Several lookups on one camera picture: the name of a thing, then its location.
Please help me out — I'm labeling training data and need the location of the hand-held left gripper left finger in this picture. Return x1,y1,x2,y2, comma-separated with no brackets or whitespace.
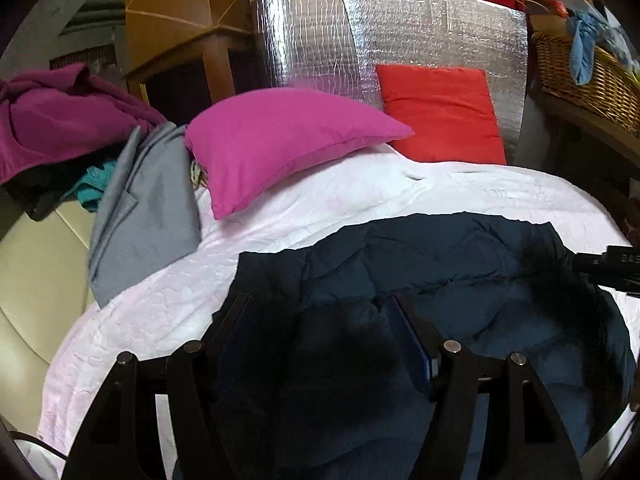
60,292,253,480

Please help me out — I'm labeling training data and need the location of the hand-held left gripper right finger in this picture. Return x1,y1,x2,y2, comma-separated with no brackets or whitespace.
390,292,584,480

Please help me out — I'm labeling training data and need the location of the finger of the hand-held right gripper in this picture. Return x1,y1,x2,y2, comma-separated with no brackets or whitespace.
570,254,607,277

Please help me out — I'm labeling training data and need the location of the dark navy quilted jacket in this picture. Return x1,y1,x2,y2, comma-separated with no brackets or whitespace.
212,212,634,480

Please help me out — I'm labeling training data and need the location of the white quilted bedspread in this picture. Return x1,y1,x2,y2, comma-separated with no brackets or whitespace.
37,142,640,480

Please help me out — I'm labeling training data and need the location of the dark wooden table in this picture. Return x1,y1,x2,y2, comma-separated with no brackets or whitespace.
520,87,640,173

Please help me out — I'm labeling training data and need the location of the grey garment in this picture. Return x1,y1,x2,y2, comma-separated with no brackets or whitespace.
88,122,204,309

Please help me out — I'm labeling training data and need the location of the wicker basket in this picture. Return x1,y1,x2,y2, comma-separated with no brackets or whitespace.
530,29,640,137

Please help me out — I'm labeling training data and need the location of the magenta pillow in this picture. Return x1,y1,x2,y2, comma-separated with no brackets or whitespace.
183,87,415,220

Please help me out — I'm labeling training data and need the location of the teal garment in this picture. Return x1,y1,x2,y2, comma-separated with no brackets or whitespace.
69,160,122,212

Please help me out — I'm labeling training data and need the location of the beige sofa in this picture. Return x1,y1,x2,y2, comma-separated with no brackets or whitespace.
0,199,103,397

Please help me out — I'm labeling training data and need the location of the red pillow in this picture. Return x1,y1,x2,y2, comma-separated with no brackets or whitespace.
375,64,508,166

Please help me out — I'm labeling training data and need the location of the blue cloth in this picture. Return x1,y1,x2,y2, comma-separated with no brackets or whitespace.
568,10,609,87

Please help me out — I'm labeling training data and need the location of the black garment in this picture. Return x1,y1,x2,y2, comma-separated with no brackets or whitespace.
2,159,103,222

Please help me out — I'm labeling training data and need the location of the purple garment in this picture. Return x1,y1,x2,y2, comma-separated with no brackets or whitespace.
0,62,167,187

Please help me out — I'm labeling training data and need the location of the silver foil insulation sheet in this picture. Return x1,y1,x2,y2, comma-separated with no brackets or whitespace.
249,0,530,164

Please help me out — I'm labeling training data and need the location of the wooden cabinet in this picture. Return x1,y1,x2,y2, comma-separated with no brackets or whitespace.
122,0,263,127

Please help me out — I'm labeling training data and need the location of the black cable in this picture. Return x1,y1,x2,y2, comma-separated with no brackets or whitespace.
9,430,68,462

